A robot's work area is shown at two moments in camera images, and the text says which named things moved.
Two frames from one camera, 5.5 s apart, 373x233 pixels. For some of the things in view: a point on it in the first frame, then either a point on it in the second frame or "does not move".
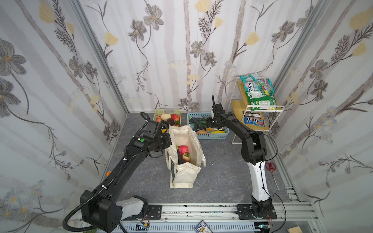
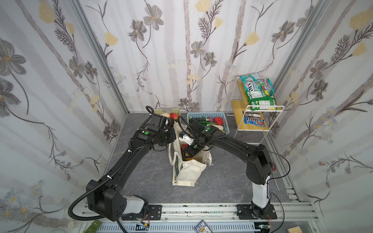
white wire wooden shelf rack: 262,120 does not move
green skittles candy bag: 260,91 does not move
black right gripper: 204,124 → 189,151
